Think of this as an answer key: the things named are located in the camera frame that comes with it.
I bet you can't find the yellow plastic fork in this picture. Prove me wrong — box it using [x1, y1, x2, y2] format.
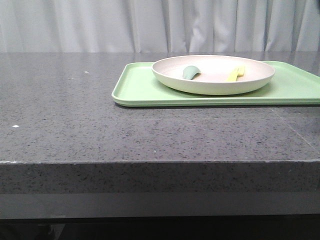
[226, 65, 245, 82]

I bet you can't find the round beige plate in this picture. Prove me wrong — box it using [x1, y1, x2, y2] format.
[151, 55, 276, 96]

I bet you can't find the white pleated curtain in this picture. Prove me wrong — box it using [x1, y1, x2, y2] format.
[0, 0, 320, 53]

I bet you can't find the light green serving tray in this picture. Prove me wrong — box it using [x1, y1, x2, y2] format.
[111, 61, 320, 107]

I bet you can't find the pale green plastic spoon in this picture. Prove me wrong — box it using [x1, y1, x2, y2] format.
[182, 65, 201, 80]

